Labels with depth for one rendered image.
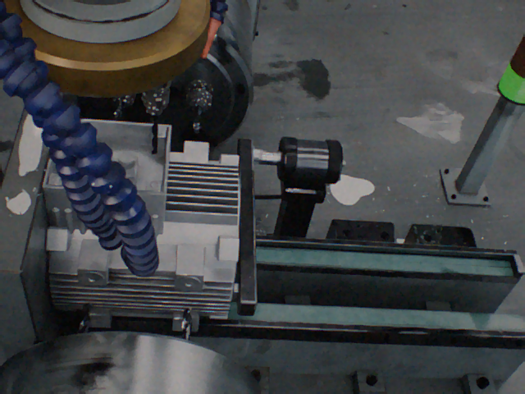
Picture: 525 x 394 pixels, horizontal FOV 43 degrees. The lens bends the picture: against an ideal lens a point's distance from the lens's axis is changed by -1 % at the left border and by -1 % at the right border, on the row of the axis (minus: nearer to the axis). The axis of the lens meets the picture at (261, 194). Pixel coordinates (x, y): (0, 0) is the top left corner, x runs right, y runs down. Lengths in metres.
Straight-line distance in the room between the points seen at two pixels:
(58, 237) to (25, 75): 0.37
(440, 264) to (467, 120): 0.49
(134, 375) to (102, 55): 0.25
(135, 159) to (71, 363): 0.26
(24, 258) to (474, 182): 0.82
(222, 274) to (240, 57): 0.30
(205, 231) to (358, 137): 0.61
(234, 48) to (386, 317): 0.40
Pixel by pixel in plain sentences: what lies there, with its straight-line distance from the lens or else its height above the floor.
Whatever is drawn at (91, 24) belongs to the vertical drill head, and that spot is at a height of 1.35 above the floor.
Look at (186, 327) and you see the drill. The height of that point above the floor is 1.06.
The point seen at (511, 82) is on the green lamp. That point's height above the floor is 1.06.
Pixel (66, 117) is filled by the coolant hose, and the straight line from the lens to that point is 0.38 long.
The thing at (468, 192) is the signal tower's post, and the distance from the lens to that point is 1.26.
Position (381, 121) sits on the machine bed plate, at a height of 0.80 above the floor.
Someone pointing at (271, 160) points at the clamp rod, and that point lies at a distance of 0.90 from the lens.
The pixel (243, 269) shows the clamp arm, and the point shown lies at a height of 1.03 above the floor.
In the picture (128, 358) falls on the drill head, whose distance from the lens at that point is 0.56.
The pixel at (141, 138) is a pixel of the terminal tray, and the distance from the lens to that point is 0.76.
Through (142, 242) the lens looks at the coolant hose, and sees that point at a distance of 0.44.
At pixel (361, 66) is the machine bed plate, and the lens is 1.45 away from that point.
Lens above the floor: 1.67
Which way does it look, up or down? 49 degrees down
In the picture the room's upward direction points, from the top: 11 degrees clockwise
